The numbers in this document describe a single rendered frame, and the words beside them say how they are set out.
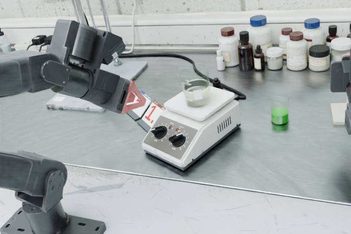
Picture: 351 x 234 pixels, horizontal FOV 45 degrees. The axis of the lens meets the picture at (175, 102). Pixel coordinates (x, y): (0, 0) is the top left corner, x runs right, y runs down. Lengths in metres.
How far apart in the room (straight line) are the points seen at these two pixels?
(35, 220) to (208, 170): 0.34
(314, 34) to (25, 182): 0.84
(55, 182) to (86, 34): 0.26
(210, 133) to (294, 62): 0.41
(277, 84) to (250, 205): 0.45
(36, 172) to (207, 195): 0.31
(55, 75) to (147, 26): 0.80
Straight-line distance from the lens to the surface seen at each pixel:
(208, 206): 0.79
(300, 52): 1.19
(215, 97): 0.93
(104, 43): 0.78
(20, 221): 0.88
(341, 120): 0.99
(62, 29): 0.75
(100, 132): 1.07
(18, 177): 0.71
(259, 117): 1.01
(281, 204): 0.79
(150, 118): 1.04
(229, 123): 0.94
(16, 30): 1.82
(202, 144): 0.89
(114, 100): 0.80
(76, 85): 0.75
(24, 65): 0.67
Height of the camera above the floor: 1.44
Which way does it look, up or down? 29 degrees down
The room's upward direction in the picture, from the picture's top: 11 degrees counter-clockwise
